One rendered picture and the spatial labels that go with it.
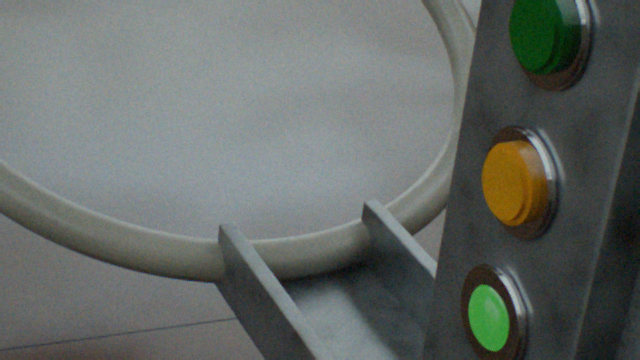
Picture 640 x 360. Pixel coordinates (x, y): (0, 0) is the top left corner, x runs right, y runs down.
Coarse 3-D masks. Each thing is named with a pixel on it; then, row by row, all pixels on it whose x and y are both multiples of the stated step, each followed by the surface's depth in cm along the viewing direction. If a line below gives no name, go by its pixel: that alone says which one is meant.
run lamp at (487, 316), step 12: (480, 288) 41; (480, 300) 40; (492, 300) 40; (468, 312) 41; (480, 312) 40; (492, 312) 40; (504, 312) 40; (480, 324) 40; (492, 324) 40; (504, 324) 40; (480, 336) 41; (492, 336) 40; (504, 336) 40; (492, 348) 40
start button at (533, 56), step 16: (528, 0) 36; (544, 0) 35; (560, 0) 35; (512, 16) 36; (528, 16) 36; (544, 16) 35; (560, 16) 35; (512, 32) 36; (528, 32) 36; (544, 32) 35; (560, 32) 35; (528, 48) 36; (544, 48) 35; (560, 48) 35; (528, 64) 36; (544, 64) 35; (560, 64) 35
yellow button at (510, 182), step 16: (496, 144) 38; (512, 144) 38; (496, 160) 38; (512, 160) 37; (528, 160) 37; (496, 176) 38; (512, 176) 37; (528, 176) 37; (496, 192) 38; (512, 192) 38; (528, 192) 37; (496, 208) 38; (512, 208) 38; (528, 208) 37; (512, 224) 38
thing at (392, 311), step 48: (240, 240) 81; (384, 240) 85; (240, 288) 80; (288, 288) 84; (336, 288) 85; (384, 288) 86; (432, 288) 80; (288, 336) 74; (336, 336) 80; (384, 336) 81
